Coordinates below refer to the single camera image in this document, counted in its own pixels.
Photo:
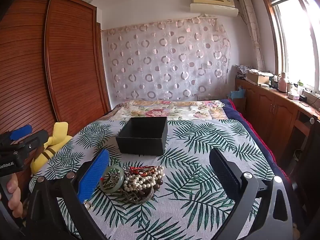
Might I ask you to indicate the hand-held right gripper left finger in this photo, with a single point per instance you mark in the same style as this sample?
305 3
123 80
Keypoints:
92 177

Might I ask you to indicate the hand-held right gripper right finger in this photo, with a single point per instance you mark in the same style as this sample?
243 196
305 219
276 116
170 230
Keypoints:
225 177

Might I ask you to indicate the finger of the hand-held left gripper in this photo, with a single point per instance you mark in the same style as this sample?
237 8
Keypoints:
37 136
21 132

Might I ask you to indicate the green jade bangle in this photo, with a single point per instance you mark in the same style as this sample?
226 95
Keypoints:
105 187

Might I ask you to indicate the black cardboard box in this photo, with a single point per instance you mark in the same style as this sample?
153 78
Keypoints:
142 142

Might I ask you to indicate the person's left hand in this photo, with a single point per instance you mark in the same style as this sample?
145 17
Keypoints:
14 197

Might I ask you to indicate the yellow plush toy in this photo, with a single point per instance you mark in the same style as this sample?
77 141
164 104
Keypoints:
53 142

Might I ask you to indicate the leaf-print cloth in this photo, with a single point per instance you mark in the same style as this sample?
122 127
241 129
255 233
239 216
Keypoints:
190 160

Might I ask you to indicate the dark blue blanket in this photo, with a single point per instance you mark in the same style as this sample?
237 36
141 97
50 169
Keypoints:
247 127

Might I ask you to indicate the brown wooden cabinet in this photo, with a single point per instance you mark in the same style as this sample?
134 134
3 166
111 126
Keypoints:
270 112

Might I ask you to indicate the blue bag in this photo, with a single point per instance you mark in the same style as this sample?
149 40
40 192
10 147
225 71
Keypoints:
236 94

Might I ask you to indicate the floral blanket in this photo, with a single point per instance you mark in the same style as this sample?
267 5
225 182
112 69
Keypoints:
175 110

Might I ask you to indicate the brown wooden wardrobe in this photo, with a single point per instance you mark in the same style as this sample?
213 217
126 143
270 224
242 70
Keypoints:
62 55

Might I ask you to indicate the open cardboard box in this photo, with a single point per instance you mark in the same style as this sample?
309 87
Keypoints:
257 78

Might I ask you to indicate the white small appliance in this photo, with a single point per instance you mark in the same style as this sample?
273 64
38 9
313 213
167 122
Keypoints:
293 96

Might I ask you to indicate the patterned cloth pile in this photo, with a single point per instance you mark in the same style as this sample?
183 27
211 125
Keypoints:
242 68

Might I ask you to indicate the pink kettle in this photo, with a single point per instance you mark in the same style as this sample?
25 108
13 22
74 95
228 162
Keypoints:
283 83

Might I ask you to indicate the green-capped bottle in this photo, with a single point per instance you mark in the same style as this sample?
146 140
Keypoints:
300 90

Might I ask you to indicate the patterned window curtain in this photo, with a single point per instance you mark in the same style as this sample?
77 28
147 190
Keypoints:
252 30

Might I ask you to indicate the window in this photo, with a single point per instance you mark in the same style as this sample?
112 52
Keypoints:
295 35

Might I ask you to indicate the white air conditioner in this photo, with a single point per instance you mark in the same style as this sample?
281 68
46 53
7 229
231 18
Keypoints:
212 5

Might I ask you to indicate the circle-patterned wall curtain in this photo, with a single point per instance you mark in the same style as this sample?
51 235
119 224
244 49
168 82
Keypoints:
165 62

